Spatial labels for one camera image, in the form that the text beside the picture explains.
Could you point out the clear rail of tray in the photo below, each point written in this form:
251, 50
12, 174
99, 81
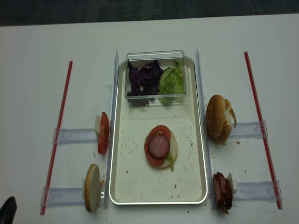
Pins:
111, 132
209, 169

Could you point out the lettuce piece under tomato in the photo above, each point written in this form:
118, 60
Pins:
170, 160

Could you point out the sesame burger buns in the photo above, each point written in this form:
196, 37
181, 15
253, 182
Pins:
220, 118

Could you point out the tomato slice on tray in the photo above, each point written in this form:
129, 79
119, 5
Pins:
158, 130

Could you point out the clear rail left of tray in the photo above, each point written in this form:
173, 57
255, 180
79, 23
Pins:
111, 132

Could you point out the left red strip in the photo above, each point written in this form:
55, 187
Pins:
54, 148

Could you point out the upright bun slice left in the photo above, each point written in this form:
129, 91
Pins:
92, 188

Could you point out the white metal tray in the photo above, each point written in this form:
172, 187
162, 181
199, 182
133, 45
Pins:
133, 181

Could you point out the right red strip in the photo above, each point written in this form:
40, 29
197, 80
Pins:
265, 140

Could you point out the upright tomato slices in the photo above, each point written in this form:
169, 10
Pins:
103, 134

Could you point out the round sausage slice on tray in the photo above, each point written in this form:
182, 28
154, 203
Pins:
159, 146

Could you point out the clear plastic container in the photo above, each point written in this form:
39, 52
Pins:
165, 59

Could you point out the black object bottom left corner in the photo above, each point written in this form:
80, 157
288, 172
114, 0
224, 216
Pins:
8, 210

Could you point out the red strip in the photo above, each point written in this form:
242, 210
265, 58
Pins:
54, 148
265, 140

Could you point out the lower left clear holder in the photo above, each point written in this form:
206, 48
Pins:
52, 197

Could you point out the purple cabbage leaves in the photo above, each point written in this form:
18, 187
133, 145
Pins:
144, 80

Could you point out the clear rail right of tray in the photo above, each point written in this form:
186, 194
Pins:
209, 169

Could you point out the white block behind tomato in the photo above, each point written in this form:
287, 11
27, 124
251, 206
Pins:
97, 124

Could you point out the sliced meat patties stack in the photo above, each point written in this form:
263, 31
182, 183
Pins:
223, 192

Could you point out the clear holder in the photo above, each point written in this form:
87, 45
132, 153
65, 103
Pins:
254, 129
257, 191
74, 136
52, 197

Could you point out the green lettuce in container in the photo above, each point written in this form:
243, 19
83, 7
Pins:
172, 80

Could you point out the bottom bun slice on tray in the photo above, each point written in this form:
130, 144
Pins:
173, 148

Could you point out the upper left clear holder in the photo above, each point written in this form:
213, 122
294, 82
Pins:
74, 136

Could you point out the upper right clear holder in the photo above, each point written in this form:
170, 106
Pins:
254, 129

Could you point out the white block behind meat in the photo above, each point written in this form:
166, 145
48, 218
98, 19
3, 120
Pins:
232, 184

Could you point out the lower right clear holder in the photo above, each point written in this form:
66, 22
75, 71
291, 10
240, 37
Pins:
257, 191

